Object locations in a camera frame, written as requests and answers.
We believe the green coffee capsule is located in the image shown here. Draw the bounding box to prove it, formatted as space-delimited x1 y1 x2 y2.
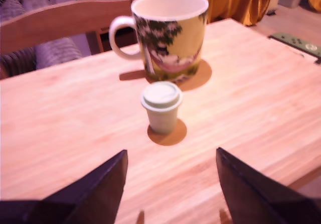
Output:
140 81 184 135

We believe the grey ribbed sofa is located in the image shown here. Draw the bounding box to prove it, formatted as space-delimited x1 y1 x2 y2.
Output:
0 0 83 78

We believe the welcome doormat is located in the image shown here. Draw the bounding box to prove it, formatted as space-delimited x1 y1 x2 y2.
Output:
267 32 321 65

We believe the yellow illustrated mug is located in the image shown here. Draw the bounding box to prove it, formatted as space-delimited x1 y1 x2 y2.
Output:
109 0 210 83

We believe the wooden chair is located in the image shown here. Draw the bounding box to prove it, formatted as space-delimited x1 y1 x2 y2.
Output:
0 0 145 80

